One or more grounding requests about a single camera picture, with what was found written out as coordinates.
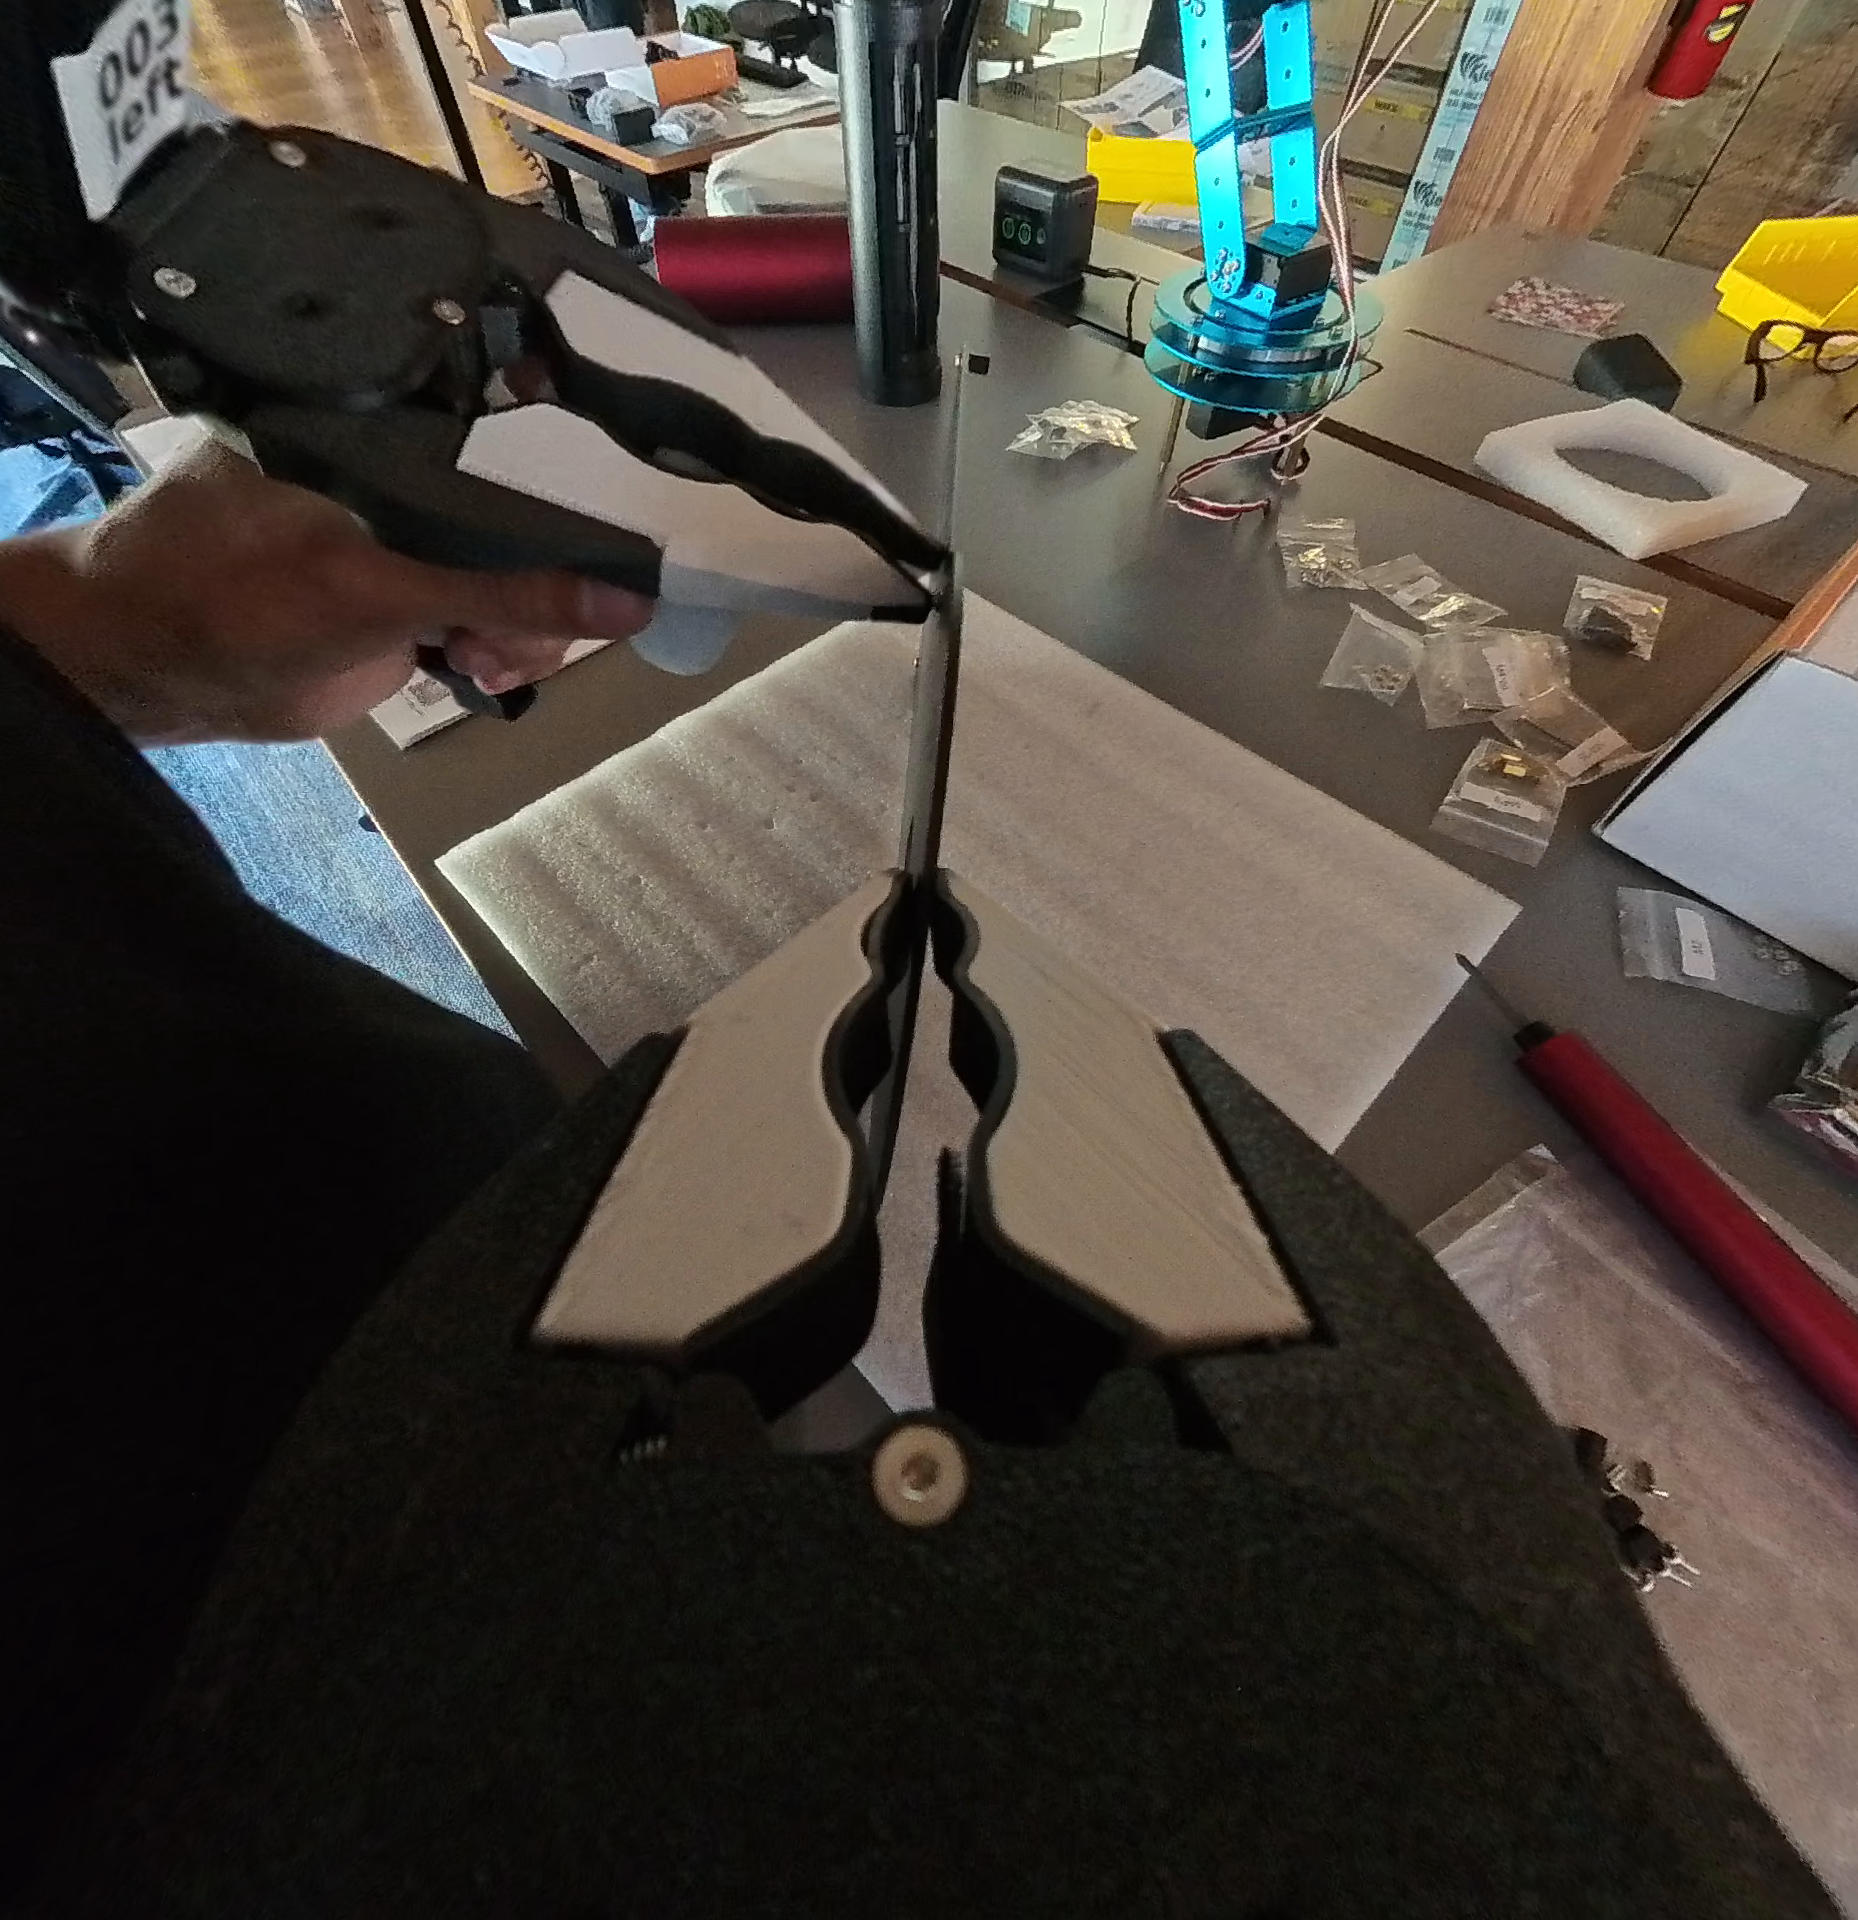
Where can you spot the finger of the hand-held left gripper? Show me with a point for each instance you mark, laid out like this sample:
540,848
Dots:
719,390
645,517

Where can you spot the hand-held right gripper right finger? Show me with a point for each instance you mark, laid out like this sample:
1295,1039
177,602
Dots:
1141,1186

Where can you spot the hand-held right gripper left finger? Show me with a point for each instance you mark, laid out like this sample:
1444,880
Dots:
705,1186

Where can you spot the black metal plate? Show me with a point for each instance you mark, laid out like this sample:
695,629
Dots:
936,706

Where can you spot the blue toy robot arm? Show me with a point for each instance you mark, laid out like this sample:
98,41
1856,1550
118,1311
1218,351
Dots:
1260,195

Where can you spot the dark grey desk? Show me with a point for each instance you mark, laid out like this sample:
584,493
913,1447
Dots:
1168,630

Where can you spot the person's left hand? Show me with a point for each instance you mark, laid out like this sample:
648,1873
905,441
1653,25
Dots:
239,599

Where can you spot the maroon metal cylinder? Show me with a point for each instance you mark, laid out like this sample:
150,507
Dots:
749,271

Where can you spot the black cylindrical tube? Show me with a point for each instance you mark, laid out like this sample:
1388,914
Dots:
896,226

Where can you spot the cluttered background workbench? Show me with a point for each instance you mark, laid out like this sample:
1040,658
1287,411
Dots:
614,142

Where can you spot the printed instruction manual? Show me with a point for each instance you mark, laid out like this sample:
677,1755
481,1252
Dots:
427,712

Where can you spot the white foam sheet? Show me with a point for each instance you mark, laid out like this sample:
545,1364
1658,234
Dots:
1168,853

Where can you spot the open white orange box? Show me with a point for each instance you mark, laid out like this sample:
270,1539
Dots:
600,54

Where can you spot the small black device green lights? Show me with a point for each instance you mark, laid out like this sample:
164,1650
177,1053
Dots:
1042,217

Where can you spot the large clear plastic bag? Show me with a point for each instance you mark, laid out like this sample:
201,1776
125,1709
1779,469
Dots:
1620,1349

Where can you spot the pink electric screwdriver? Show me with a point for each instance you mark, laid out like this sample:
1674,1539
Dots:
1708,1200

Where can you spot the scattered small hardware bags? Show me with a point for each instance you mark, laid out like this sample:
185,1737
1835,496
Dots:
1470,660

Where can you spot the dark foil parts bag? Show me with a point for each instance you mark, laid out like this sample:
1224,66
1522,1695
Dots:
1843,1096

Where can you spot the stack of cardboard boxes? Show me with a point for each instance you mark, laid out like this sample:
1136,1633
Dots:
1394,136

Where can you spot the orange cardboard box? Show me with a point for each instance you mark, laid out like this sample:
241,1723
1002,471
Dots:
1771,795

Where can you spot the white foam packing insert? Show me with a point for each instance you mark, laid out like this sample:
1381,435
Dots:
1514,450

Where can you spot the patterned paper sheet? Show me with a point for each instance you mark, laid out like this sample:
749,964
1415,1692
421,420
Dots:
1552,304

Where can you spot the wooden pillar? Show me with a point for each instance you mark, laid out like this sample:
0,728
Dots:
1560,119

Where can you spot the small black pouch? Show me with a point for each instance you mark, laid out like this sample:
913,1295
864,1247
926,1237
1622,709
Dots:
1627,370

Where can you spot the red fire extinguisher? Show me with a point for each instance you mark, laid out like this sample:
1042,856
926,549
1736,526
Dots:
1686,45

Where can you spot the black framed eyeglasses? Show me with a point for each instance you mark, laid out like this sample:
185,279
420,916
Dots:
1815,351

